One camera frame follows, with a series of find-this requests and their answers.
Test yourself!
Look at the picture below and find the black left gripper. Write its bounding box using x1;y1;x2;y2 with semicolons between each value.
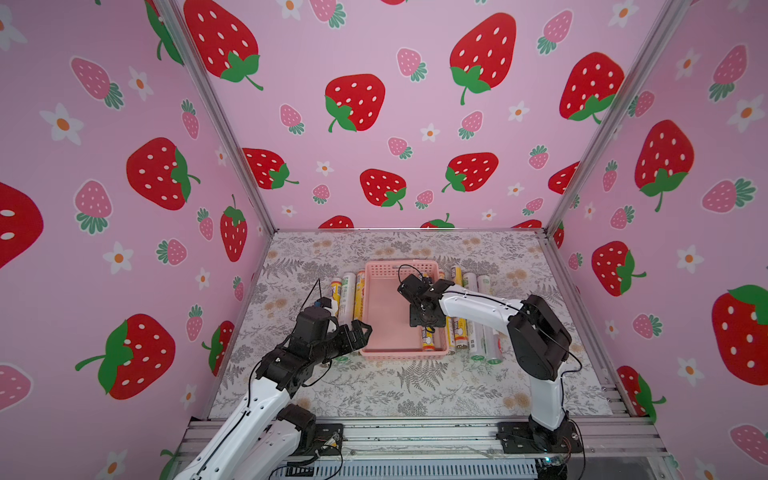
307;319;371;367

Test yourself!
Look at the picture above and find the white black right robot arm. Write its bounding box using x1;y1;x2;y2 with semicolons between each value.
398;275;572;435

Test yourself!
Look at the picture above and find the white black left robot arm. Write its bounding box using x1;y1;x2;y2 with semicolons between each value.
176;298;373;479

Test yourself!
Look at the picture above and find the pink perforated plastic basket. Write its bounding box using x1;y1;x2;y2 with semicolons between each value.
360;259;448;360

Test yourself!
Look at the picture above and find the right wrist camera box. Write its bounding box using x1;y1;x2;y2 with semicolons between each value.
398;274;432;303

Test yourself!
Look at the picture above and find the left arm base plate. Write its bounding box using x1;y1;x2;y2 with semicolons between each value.
292;423;344;456

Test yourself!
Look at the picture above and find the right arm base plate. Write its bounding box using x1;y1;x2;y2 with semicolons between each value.
495;418;584;455

